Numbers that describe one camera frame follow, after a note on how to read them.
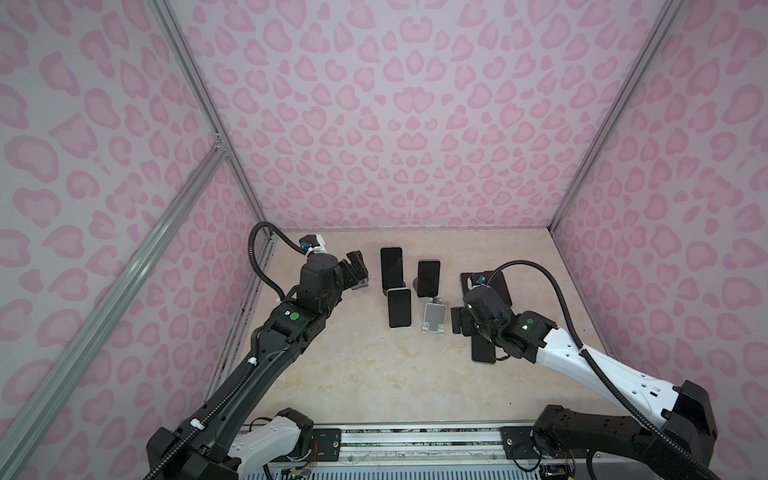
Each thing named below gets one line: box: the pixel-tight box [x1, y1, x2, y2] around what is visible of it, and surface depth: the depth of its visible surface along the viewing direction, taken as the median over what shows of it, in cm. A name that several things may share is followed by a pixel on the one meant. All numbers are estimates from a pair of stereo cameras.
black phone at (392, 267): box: [381, 247, 404, 290], surface depth 97 cm
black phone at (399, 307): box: [387, 287, 412, 329], surface depth 90 cm
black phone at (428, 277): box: [417, 259, 441, 298], surface depth 97 cm
